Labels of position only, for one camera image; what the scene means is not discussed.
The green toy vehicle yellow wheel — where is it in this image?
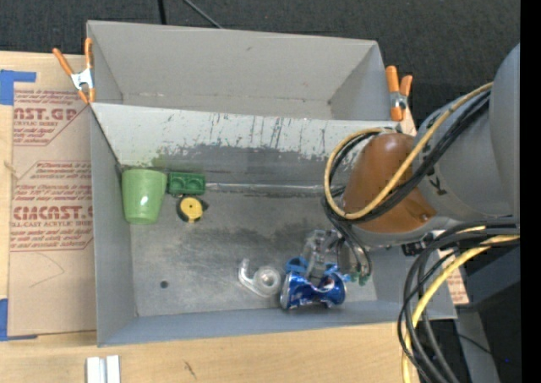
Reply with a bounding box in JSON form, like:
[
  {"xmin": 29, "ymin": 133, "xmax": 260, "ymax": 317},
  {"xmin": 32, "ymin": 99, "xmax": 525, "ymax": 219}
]
[{"xmin": 166, "ymin": 171, "xmax": 210, "ymax": 225}]

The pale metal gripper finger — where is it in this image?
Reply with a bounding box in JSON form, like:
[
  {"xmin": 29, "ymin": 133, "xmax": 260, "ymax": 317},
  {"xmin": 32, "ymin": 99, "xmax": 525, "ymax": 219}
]
[
  {"xmin": 303, "ymin": 232, "xmax": 325, "ymax": 277},
  {"xmin": 323, "ymin": 228, "xmax": 342, "ymax": 274}
]

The brown cardboard board red print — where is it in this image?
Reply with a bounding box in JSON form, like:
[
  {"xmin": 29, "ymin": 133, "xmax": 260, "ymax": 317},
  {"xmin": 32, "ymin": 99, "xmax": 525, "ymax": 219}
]
[{"xmin": 0, "ymin": 50, "xmax": 471, "ymax": 338}]

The green plastic cup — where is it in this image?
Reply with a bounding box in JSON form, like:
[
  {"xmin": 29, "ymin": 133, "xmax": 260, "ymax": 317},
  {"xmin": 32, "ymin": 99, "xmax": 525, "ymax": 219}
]
[{"xmin": 121, "ymin": 167, "xmax": 168, "ymax": 225}]

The grey metal bin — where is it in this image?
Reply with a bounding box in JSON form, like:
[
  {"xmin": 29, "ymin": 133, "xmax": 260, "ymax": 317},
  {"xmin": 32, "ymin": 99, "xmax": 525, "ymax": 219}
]
[{"xmin": 85, "ymin": 19, "xmax": 458, "ymax": 347}]

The black cylinder on white bracket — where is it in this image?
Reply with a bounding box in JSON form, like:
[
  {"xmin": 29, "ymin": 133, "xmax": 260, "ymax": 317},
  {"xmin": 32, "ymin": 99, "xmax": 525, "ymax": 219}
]
[{"xmin": 401, "ymin": 241, "xmax": 429, "ymax": 257}]

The crushed blue drink can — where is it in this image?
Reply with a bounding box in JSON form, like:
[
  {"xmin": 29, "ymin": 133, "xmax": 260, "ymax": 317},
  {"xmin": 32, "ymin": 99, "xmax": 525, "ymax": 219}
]
[{"xmin": 279, "ymin": 257, "xmax": 352, "ymax": 311}]

